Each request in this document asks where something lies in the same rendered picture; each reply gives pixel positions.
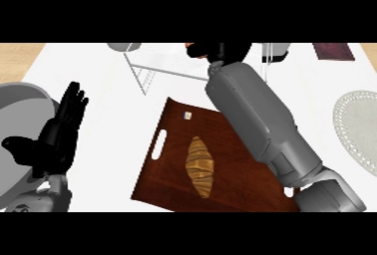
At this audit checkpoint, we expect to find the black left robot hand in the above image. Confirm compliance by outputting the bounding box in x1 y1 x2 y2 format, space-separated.
0 81 92 179

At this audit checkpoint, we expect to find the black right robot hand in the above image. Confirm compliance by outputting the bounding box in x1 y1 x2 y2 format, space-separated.
188 42 253 65

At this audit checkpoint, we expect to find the striped yellow brown squash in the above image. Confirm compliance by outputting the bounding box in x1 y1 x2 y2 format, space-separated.
185 135 216 199

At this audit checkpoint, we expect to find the brown wooden tray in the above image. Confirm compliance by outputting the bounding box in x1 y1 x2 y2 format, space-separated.
130 96 302 213

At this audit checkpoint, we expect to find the grey and black appliance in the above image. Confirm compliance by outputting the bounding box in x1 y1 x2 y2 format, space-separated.
260 42 291 64

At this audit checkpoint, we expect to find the grey round bowl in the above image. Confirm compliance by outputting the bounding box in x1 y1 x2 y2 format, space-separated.
107 42 144 54

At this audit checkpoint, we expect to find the dark maroon flat board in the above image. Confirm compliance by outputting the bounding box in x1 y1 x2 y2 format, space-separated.
311 42 357 62

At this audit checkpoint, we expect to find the pale round woven placemat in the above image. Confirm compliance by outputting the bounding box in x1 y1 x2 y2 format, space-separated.
331 90 377 176

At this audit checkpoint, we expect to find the white wire tiered shelf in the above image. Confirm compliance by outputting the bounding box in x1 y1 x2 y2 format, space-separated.
123 42 272 98

